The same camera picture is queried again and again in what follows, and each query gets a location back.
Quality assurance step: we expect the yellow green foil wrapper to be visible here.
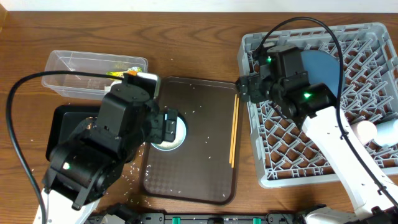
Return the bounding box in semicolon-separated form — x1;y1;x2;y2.
106;67;143;78

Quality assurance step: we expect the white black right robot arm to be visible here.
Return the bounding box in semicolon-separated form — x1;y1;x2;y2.
236;43;397;223

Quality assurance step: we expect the dark brown tray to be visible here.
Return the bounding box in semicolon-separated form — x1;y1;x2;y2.
140;77;236;205

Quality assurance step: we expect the blue plate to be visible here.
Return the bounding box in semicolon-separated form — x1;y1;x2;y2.
301;50;340;97

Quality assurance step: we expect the light blue rice bowl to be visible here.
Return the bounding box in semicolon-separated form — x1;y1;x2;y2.
151;116;187;151

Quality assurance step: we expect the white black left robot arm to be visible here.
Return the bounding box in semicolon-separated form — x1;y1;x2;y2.
34;72;178;223

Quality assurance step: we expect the black camera cable right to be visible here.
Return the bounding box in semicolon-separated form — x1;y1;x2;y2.
256;16;398;209

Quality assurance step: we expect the black bin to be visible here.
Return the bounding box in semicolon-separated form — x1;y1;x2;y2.
45;104;139;163

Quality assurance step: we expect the light blue cup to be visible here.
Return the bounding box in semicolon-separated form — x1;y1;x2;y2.
374;119;397;147

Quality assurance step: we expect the clear plastic bin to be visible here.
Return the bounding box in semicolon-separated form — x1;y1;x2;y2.
41;49;149;101

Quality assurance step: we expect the black rail with green clips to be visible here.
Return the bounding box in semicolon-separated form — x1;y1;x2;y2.
86;203;358;224

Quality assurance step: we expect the grey dishwasher rack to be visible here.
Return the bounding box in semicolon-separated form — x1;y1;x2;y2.
237;22;397;189

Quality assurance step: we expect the pink cup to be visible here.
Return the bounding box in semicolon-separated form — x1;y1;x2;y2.
351;120;377;145

